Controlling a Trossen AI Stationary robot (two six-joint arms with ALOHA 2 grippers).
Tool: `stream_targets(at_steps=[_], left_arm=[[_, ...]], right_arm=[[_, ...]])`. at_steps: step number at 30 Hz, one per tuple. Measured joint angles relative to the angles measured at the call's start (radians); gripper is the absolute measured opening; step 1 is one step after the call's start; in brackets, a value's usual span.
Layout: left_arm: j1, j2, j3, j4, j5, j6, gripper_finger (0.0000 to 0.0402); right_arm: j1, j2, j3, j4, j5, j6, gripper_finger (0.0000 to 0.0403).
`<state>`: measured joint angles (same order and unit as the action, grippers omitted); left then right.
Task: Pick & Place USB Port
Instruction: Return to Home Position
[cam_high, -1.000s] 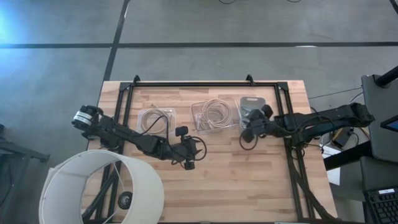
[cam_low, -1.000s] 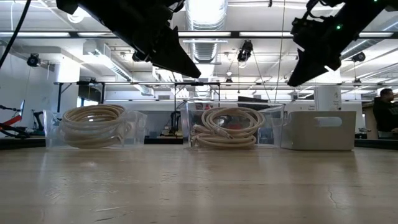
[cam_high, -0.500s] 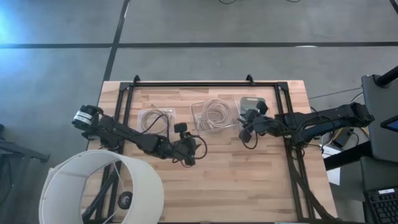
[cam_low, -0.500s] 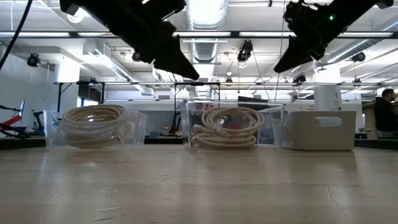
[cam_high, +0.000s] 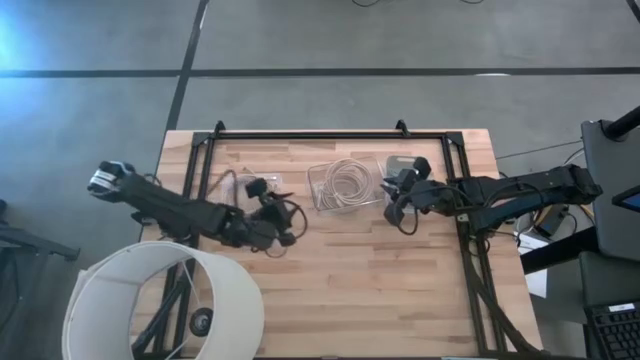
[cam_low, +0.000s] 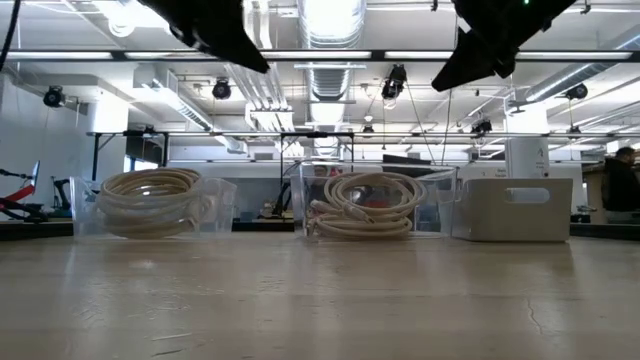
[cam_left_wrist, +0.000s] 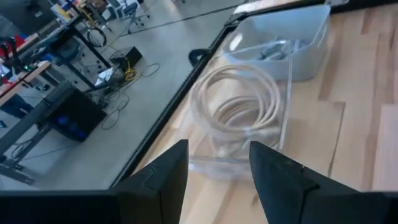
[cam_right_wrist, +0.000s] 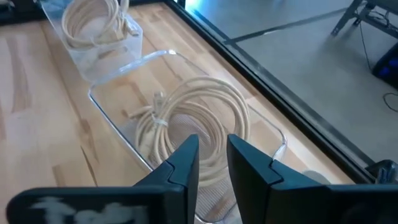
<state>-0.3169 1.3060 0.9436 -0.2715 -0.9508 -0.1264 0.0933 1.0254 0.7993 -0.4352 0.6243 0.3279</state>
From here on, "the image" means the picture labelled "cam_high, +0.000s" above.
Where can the clear plastic bin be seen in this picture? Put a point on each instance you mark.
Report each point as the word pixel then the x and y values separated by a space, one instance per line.
pixel 380 200
pixel 274 181

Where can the grey flat panel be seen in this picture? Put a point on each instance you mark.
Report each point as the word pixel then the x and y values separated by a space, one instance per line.
pixel 610 165

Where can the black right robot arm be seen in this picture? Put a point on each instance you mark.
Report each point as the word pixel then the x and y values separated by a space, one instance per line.
pixel 525 192

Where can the tablet with blue screen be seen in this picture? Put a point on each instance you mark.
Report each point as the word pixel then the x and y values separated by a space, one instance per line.
pixel 631 201

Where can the black pole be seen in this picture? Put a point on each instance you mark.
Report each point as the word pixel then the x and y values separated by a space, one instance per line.
pixel 622 125

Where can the black power adapter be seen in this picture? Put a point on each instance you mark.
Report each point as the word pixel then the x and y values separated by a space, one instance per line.
pixel 550 222

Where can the white paper sheet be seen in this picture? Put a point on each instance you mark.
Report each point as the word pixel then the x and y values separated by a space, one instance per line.
pixel 537 285

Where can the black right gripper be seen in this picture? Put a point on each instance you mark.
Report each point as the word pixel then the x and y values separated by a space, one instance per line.
pixel 425 195

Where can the black round disc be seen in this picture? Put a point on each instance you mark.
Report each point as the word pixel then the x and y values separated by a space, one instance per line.
pixel 201 321

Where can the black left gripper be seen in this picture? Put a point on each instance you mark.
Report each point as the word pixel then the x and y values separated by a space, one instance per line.
pixel 265 220

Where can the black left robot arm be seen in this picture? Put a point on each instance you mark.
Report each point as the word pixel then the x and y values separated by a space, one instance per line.
pixel 165 210

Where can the black metal rig frame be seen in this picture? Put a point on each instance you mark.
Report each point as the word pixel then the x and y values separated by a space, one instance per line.
pixel 325 135

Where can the grey desk pad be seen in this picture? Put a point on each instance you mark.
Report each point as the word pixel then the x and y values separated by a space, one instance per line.
pixel 610 280

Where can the black support bar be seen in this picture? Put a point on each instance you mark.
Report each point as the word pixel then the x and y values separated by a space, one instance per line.
pixel 555 255

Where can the black floor stand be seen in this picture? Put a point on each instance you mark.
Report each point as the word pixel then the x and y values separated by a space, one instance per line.
pixel 35 242

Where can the white cylindrical lampshade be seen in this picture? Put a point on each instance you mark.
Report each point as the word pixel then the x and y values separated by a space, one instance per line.
pixel 235 300

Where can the black keyboard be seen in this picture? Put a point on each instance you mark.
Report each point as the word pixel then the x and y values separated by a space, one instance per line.
pixel 617 332

